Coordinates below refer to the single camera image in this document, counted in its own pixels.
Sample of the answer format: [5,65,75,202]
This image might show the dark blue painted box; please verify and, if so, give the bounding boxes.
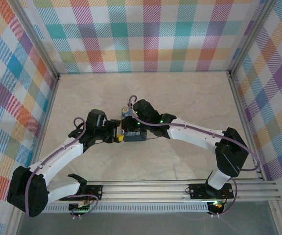
[120,107,148,143]

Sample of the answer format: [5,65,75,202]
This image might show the green black connector board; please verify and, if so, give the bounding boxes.
[69,202,94,212]

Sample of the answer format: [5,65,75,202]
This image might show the yellow black power connector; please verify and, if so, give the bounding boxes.
[208,200,224,211]

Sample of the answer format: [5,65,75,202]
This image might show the aluminium side frame rail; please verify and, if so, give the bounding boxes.
[226,70,282,235]
[5,73,61,235]

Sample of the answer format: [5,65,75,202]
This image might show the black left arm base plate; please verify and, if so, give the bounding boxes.
[85,185,103,201]

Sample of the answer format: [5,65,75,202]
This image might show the aluminium mounting rail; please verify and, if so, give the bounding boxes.
[43,180,281,204]

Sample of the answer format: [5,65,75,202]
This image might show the grey slotted cable duct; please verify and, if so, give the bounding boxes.
[42,202,210,213]

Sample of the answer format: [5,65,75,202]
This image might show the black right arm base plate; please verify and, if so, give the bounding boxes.
[188,183,234,200]

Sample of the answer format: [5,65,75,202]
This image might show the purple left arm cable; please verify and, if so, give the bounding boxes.
[24,117,100,220]

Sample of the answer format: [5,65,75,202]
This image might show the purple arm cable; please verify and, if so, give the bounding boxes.
[127,95,261,217]
[24,117,100,220]

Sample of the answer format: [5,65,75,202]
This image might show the aluminium frame post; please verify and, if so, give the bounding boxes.
[7,0,61,80]
[229,0,280,74]

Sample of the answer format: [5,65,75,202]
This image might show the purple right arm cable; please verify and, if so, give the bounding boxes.
[127,95,261,217]

